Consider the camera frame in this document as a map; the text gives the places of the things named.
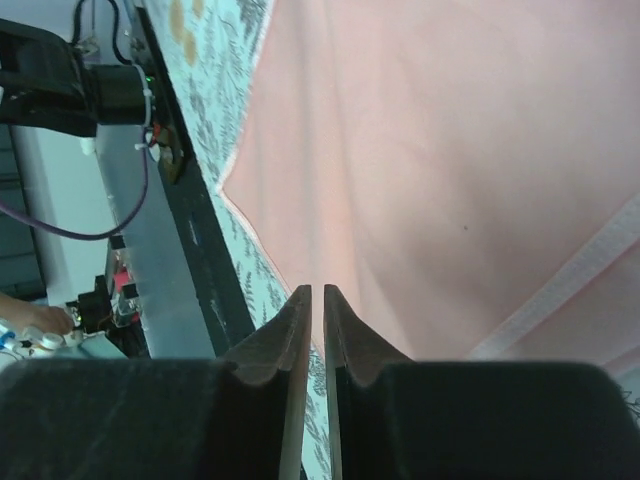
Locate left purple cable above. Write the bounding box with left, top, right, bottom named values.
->
left=0, top=142, right=151, bottom=241

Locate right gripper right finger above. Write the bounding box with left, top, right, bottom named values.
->
left=324, top=285, right=639, bottom=479

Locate aluminium frame rail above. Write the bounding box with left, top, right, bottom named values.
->
left=96, top=126, right=215, bottom=358

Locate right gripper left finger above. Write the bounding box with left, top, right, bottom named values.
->
left=1, top=285, right=311, bottom=479

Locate salmon pink cloth napkin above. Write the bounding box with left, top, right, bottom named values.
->
left=222, top=1, right=639, bottom=374

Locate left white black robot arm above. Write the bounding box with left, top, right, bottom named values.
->
left=1, top=19, right=154, bottom=138

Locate person in blue shirt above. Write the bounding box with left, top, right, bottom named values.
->
left=0, top=292, right=126, bottom=361

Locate floral tablecloth mat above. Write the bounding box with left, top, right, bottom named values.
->
left=145, top=1, right=288, bottom=330

